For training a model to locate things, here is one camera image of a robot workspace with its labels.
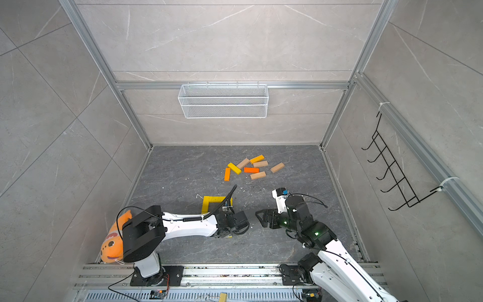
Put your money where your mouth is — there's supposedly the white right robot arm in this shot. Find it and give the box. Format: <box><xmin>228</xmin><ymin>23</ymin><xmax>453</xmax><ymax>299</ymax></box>
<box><xmin>255</xmin><ymin>190</ymin><xmax>397</xmax><ymax>301</ymax></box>

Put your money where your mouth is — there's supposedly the light wooden block front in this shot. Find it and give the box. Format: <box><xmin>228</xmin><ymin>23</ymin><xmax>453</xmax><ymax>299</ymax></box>
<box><xmin>250</xmin><ymin>171</ymin><xmax>266</xmax><ymax>180</ymax></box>

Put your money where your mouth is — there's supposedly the tan wooden block angled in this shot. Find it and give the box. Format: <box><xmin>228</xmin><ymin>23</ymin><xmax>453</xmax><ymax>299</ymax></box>
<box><xmin>236</xmin><ymin>158</ymin><xmax>250</xmax><ymax>169</ymax></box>

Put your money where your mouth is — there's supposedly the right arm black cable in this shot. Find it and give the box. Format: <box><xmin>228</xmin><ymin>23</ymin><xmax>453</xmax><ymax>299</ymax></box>
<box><xmin>288</xmin><ymin>193</ymin><xmax>328</xmax><ymax>209</ymax></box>

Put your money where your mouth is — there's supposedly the orange plush toy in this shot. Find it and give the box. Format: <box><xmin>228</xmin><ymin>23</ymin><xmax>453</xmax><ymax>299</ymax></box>
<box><xmin>100</xmin><ymin>210</ymin><xmax>133</xmax><ymax>264</ymax></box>

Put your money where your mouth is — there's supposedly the yellow block angled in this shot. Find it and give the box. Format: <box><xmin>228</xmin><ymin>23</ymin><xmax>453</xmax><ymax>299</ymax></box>
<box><xmin>227</xmin><ymin>163</ymin><xmax>242</xmax><ymax>175</ymax></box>

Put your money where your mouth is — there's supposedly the orange block flat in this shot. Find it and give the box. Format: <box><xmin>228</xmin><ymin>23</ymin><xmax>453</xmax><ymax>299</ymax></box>
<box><xmin>244</xmin><ymin>167</ymin><xmax>260</xmax><ymax>174</ymax></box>

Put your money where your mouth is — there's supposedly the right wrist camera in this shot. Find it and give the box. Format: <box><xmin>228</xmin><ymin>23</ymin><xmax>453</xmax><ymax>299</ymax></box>
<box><xmin>272</xmin><ymin>187</ymin><xmax>288</xmax><ymax>214</ymax></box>

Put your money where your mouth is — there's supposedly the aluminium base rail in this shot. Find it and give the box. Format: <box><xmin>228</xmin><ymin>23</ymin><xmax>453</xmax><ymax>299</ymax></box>
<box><xmin>73</xmin><ymin>260</ymin><xmax>396</xmax><ymax>301</ymax></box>

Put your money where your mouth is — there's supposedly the aluminium frame post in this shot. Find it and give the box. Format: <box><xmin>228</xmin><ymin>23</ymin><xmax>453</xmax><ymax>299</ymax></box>
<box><xmin>59</xmin><ymin>0</ymin><xmax>153</xmax><ymax>151</ymax></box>

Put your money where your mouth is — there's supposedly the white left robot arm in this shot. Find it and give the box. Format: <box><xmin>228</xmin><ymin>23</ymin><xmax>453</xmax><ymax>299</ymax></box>
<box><xmin>121</xmin><ymin>205</ymin><xmax>250</xmax><ymax>278</ymax></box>

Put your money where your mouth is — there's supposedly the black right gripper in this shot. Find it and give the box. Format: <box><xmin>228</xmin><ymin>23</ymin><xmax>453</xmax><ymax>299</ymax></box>
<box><xmin>257</xmin><ymin>208</ymin><xmax>301</xmax><ymax>234</ymax></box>

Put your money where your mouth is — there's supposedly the black wire hook rack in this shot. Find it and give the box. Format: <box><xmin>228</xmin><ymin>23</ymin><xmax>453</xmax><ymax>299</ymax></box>
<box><xmin>361</xmin><ymin>112</ymin><xmax>443</xmax><ymax>211</ymax></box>

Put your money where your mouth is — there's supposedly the orange block upright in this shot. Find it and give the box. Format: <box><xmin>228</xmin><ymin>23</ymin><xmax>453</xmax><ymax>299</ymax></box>
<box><xmin>224</xmin><ymin>167</ymin><xmax>231</xmax><ymax>182</ymax></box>

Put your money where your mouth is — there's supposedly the amber yellow block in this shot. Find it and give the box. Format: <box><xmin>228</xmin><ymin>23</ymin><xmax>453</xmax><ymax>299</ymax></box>
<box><xmin>250</xmin><ymin>155</ymin><xmax>265</xmax><ymax>164</ymax></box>

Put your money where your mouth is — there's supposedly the white wire mesh basket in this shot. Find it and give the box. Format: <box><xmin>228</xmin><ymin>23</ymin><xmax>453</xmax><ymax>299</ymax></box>
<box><xmin>178</xmin><ymin>84</ymin><xmax>269</xmax><ymax>119</ymax></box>

